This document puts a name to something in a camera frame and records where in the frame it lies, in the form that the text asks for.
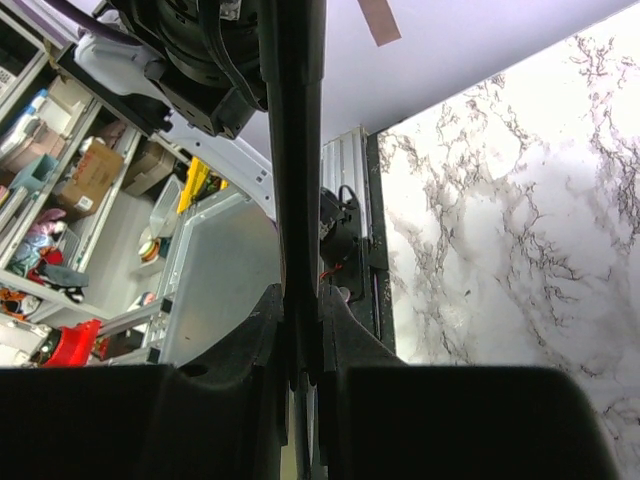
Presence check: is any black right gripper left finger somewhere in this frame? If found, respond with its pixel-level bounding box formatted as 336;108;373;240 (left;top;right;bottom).
1;285;286;479

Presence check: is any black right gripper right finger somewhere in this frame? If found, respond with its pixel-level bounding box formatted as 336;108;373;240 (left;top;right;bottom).
317;287;618;479

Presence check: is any pink folding umbrella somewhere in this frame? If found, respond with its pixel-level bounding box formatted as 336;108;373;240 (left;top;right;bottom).
259;1;326;479

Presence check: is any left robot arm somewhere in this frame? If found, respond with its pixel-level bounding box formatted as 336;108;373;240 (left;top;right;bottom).
73;1;276;219

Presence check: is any red robot toy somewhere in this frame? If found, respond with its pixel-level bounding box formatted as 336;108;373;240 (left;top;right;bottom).
43;319;101;368

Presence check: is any yellow storage bin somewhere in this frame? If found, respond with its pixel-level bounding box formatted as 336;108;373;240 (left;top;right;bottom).
176;156;229;214

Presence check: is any cardboard box on shelf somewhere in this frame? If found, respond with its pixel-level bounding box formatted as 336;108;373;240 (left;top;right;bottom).
52;140;124;221

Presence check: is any metal storage shelf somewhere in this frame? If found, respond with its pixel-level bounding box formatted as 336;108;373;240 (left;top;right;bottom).
1;6;114;322

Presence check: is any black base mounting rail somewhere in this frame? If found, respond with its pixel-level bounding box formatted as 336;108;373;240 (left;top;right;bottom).
320;126;395;350

